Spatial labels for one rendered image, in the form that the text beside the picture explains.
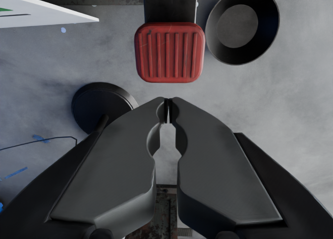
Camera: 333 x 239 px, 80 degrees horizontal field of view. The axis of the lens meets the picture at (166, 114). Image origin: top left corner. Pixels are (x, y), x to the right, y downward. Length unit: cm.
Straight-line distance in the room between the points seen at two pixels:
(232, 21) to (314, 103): 65
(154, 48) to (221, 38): 81
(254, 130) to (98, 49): 96
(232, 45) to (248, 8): 16
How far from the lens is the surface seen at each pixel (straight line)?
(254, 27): 103
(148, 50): 21
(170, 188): 152
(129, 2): 95
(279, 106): 125
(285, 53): 113
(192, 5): 26
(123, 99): 107
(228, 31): 100
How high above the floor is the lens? 96
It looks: 58 degrees down
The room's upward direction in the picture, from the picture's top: 177 degrees counter-clockwise
